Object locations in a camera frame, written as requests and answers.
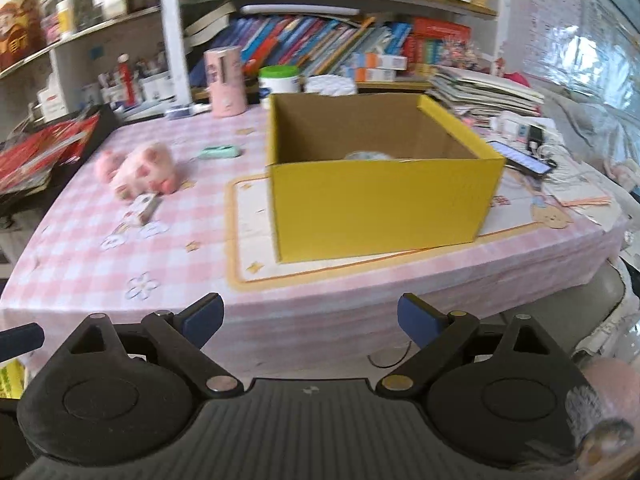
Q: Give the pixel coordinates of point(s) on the orange figure printed box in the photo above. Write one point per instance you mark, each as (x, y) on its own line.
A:
(17, 35)

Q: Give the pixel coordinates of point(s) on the yellow cardboard box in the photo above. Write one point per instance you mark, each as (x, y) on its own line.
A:
(375, 210)

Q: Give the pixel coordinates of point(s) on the white paper sheets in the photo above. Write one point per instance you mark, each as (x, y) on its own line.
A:
(590, 210)

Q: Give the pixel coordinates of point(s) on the pink checked tablecloth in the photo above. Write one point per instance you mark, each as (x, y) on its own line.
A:
(150, 260)

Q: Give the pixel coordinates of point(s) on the black smartphone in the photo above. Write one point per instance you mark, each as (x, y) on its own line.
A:
(520, 157)

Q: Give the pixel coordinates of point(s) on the yellow plastic bag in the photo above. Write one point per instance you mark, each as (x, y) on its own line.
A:
(10, 380)

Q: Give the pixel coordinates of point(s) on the white bottle yellow label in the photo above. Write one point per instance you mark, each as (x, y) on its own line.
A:
(65, 20)

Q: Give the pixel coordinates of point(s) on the red foil decoration packets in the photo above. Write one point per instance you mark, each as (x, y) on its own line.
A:
(40, 155)

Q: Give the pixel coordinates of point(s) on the black electronic keyboard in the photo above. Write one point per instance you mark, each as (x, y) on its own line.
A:
(106, 125)

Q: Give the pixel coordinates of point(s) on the row of colourful books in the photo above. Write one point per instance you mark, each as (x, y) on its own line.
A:
(300, 40)

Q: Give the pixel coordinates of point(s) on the red boxed book set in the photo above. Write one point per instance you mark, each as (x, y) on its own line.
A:
(440, 30)

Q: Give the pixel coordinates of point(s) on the white tub green lid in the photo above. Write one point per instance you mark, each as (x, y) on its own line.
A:
(280, 82)

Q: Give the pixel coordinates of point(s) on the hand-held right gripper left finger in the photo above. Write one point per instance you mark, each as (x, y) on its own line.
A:
(202, 320)

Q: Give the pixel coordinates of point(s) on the white orange small box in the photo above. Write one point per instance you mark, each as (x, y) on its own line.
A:
(380, 61)
(372, 75)

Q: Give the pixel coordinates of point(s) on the pink cylindrical dispenser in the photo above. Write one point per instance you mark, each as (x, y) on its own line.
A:
(225, 90)

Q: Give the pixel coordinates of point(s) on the white shelf unit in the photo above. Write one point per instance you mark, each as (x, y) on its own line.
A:
(172, 35)

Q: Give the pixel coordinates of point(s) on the white cotton pads pack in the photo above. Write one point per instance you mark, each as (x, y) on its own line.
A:
(330, 85)

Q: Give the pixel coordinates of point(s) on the pink plush pig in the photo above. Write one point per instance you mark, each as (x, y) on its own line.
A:
(145, 165)

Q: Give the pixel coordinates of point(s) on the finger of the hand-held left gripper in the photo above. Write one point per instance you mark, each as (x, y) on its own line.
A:
(20, 340)

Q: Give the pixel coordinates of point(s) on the white power strip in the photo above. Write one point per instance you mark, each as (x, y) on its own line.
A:
(515, 127)

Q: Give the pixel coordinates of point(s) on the person's leg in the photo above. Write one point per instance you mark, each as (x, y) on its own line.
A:
(610, 410)

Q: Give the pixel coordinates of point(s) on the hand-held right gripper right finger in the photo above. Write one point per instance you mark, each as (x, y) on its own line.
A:
(417, 322)

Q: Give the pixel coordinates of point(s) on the white drinking straws box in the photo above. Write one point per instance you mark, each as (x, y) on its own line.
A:
(52, 105)

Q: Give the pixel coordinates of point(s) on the stack of papers and booklets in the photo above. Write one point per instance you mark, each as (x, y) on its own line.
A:
(480, 92)

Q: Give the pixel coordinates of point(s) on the wall poster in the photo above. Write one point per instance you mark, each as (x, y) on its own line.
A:
(575, 10)

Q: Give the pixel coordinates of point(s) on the small white box red label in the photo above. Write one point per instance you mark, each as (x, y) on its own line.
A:
(142, 208)

